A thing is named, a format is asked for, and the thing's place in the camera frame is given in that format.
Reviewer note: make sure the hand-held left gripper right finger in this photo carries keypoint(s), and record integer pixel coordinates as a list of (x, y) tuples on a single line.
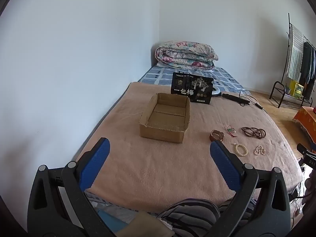
[(223, 163)]

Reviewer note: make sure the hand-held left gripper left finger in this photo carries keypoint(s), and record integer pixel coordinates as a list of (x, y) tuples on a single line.
[(97, 163)]

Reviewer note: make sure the cardboard box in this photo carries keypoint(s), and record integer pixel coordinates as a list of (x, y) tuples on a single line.
[(160, 133)]

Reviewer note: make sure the orange cloth covered furniture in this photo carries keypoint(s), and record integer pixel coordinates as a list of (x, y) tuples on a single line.
[(306, 118)]

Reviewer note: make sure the tan blanket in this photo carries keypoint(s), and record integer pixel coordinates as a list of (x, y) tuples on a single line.
[(148, 167)]

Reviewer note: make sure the person's striped pants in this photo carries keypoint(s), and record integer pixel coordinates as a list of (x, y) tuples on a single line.
[(192, 217)]

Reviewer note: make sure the yellow green box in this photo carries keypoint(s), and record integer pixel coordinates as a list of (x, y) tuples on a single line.
[(297, 88)]

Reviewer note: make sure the black metal clothes rack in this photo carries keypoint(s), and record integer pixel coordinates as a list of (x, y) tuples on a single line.
[(276, 88)]

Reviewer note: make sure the black printed box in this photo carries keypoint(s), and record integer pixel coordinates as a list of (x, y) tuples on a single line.
[(182, 91)]

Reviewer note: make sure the dark hanging clothes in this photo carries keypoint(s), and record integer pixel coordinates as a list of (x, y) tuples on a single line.
[(307, 64)]

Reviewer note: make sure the striped towel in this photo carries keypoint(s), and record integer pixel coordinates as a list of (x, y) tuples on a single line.
[(295, 54)]

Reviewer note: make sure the blue patterned bed sheet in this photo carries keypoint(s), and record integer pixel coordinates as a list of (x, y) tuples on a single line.
[(158, 75)]

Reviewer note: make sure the folded floral quilt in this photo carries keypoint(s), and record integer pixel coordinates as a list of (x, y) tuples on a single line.
[(185, 54)]

